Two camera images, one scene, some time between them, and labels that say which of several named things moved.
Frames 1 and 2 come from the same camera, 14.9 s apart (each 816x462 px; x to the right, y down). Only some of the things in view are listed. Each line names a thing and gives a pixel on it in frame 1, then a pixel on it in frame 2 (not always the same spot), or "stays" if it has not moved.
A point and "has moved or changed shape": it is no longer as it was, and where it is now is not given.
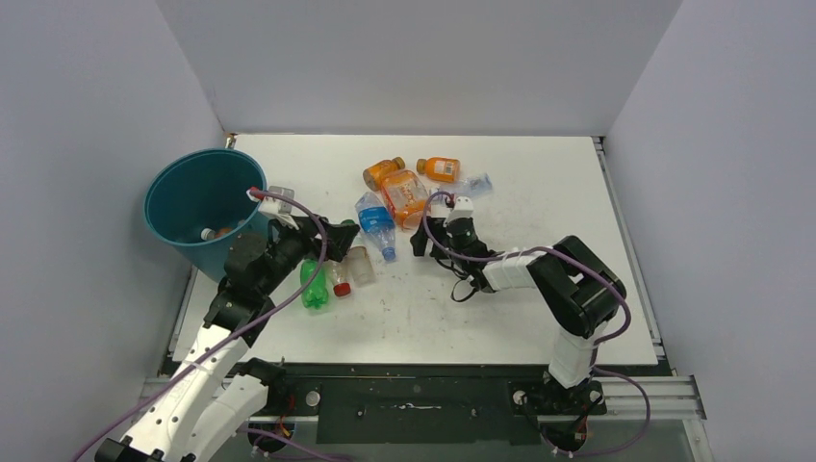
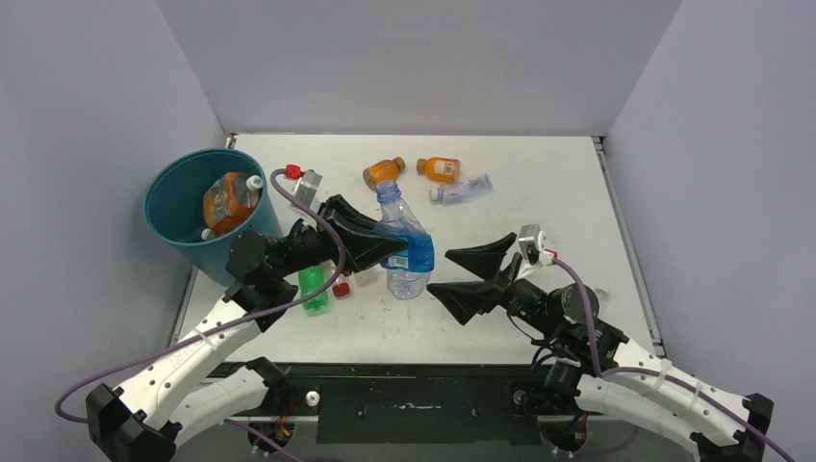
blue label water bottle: [376, 223] has moved or changed shape
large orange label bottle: [406, 196] → [228, 201]
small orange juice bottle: [373, 176] stays
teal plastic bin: [198, 200] stays
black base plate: [433, 403] stays
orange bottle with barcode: [440, 168] stays
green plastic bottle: [317, 294] stays
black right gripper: [436, 227] → [462, 298]
